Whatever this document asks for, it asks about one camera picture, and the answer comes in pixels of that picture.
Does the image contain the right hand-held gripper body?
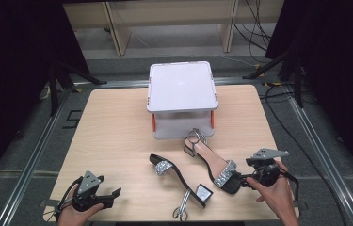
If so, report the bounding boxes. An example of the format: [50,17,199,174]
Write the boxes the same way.
[245,148,290,188]

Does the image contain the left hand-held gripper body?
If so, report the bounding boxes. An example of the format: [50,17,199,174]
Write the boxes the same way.
[72,170,106,213]

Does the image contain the black silver heeled sandal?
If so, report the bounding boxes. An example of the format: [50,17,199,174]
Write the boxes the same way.
[183,127,244,195]
[149,153,215,222]

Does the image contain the white shoe rack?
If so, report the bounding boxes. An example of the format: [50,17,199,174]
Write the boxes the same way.
[146,60,219,140]

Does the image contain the person's right hand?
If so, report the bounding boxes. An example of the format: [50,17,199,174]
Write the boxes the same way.
[246,159,297,218]

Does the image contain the person's left hand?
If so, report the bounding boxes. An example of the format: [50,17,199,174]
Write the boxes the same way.
[56,185,104,226]

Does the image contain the black metal stand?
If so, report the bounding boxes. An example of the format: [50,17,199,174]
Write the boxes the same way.
[242,46,306,109]
[47,59,108,117]

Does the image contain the black curtain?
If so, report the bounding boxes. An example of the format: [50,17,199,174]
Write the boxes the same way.
[265,0,353,191]
[0,0,91,197]

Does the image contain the light wooden shelf unit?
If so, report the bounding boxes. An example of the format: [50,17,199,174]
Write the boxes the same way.
[62,0,286,57]

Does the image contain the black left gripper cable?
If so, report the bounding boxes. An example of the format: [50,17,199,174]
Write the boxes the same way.
[53,176,84,222]

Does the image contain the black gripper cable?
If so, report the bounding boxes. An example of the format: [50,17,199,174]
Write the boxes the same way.
[277,170,300,202]
[53,176,84,222]

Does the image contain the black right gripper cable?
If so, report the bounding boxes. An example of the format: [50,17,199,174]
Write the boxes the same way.
[277,170,300,202]

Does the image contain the long black floor cable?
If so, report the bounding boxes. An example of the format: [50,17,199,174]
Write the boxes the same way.
[259,84,352,226]

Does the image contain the metal floor rail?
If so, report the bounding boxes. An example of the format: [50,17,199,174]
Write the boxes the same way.
[72,75,281,89]
[285,86,353,226]
[0,89,73,226]

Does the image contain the bundle of black cables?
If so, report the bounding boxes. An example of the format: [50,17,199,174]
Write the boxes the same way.
[233,0,275,54]

